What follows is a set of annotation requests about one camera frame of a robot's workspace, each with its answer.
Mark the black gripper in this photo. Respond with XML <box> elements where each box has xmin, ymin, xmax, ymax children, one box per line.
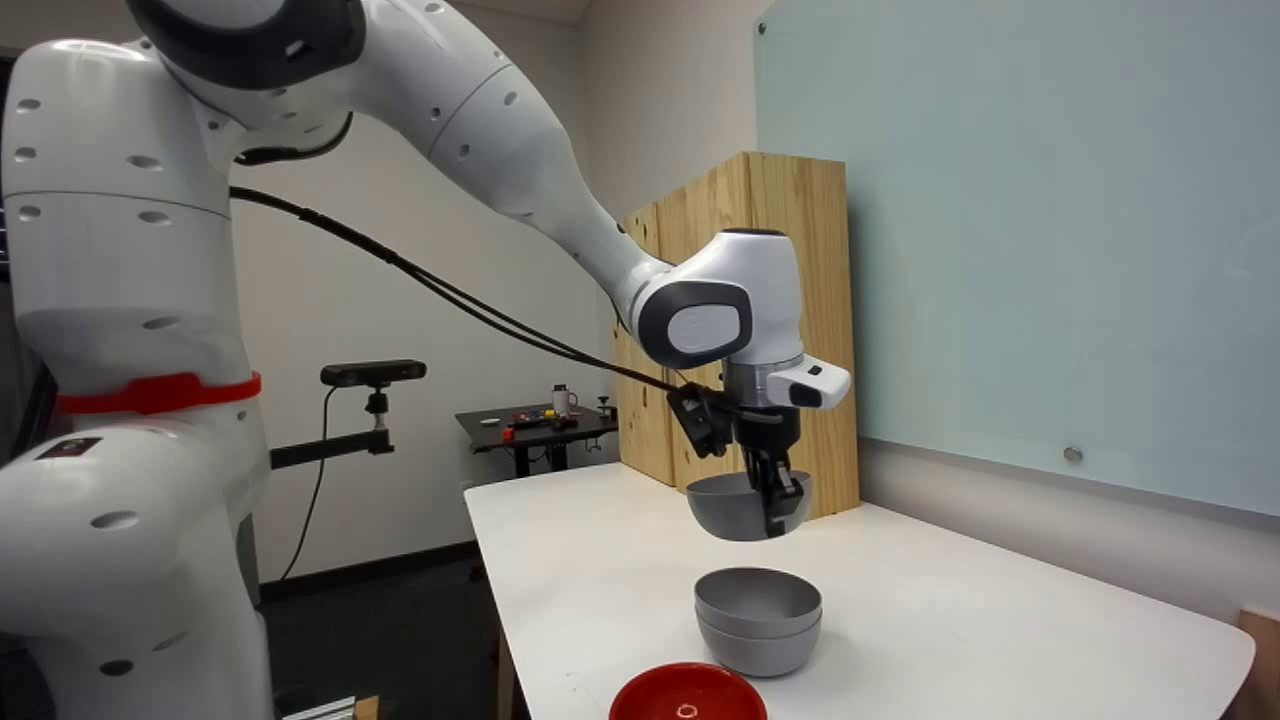
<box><xmin>729</xmin><ymin>400</ymin><xmax>811</xmax><ymax>535</ymax></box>

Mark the grey plastic bowl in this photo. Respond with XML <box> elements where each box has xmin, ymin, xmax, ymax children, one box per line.
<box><xmin>694</xmin><ymin>613</ymin><xmax>824</xmax><ymax>683</ymax></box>
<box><xmin>685</xmin><ymin>468</ymin><xmax>815</xmax><ymax>543</ymax></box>
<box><xmin>690</xmin><ymin>562</ymin><xmax>826</xmax><ymax>649</ymax></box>

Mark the red bowl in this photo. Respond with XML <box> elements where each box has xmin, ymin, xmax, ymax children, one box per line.
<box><xmin>603</xmin><ymin>659</ymin><xmax>773</xmax><ymax>720</ymax></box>

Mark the black side table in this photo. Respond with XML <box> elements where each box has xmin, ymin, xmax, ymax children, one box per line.
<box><xmin>450</xmin><ymin>383</ymin><xmax>620</xmax><ymax>478</ymax></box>

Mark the light wooden board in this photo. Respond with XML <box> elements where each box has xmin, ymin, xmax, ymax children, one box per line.
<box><xmin>613</xmin><ymin>149</ymin><xmax>862</xmax><ymax>523</ymax></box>

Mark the glass whiteboard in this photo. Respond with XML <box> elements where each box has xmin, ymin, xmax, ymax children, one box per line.
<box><xmin>750</xmin><ymin>0</ymin><xmax>1280</xmax><ymax>523</ymax></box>

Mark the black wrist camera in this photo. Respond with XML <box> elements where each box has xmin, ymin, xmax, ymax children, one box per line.
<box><xmin>666</xmin><ymin>383</ymin><xmax>738</xmax><ymax>462</ymax></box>

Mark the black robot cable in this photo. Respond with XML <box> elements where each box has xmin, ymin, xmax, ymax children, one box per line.
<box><xmin>227</xmin><ymin>185</ymin><xmax>694</xmax><ymax>400</ymax></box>

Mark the black camera on stand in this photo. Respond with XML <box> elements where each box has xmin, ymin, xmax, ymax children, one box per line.
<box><xmin>268</xmin><ymin>356</ymin><xmax>431</xmax><ymax>474</ymax></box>

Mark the black camera stand cable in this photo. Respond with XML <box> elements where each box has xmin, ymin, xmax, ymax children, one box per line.
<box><xmin>273</xmin><ymin>383</ymin><xmax>334</xmax><ymax>591</ymax></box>

